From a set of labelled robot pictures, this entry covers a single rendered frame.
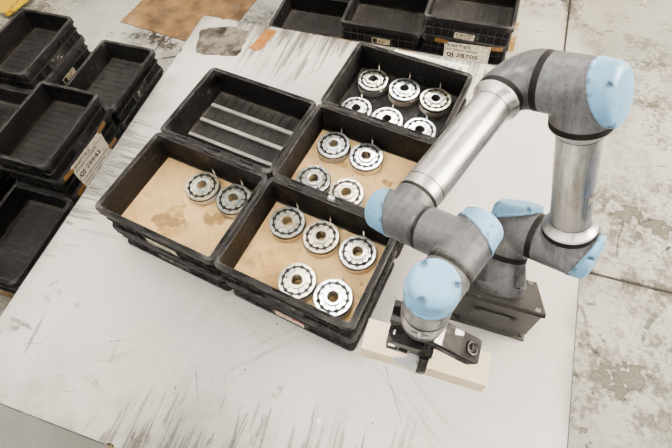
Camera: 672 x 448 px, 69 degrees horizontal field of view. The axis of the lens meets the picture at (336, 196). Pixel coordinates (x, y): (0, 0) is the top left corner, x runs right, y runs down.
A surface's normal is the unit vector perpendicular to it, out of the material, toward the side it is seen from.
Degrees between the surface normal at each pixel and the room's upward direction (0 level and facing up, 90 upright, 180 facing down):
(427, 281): 0
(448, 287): 1
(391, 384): 0
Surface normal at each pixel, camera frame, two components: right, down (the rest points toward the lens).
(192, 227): -0.06, -0.52
